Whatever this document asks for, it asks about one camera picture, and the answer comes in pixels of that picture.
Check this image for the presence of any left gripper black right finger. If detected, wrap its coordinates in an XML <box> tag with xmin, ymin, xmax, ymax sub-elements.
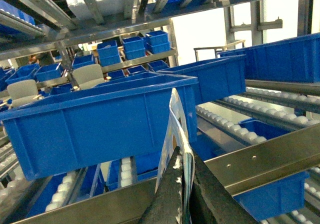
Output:
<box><xmin>189</xmin><ymin>152</ymin><xmax>257</xmax><ymax>224</ymax></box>

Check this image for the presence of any left gripper left finger worn black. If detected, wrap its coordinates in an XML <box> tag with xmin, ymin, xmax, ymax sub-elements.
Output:
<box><xmin>138</xmin><ymin>146</ymin><xmax>184</xmax><ymax>224</ymax></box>

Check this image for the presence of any flower gift bag light blue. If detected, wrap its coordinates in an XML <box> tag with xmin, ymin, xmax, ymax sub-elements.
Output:
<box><xmin>155</xmin><ymin>88</ymin><xmax>195</xmax><ymax>224</ymax></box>

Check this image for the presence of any large blue plastic bin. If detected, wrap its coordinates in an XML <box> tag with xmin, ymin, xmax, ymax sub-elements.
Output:
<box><xmin>0</xmin><ymin>74</ymin><xmax>199</xmax><ymax>181</ymax></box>

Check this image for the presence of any blue bin left rear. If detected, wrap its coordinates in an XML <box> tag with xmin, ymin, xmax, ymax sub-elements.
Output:
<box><xmin>158</xmin><ymin>55</ymin><xmax>246</xmax><ymax>105</ymax></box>

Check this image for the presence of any metal shelf front rail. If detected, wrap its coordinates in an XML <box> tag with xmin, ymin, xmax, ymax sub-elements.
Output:
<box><xmin>23</xmin><ymin>124</ymin><xmax>320</xmax><ymax>224</ymax></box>

